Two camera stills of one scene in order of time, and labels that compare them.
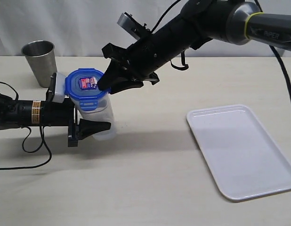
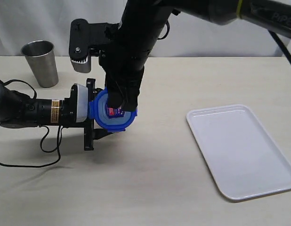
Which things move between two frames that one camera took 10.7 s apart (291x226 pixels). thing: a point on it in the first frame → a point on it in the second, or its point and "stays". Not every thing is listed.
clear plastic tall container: x=104 y=113 → x=115 y=129
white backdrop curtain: x=80 y=28 stays
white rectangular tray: x=245 y=159 stays
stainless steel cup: x=40 y=57 stays
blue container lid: x=82 y=85 → x=98 y=111
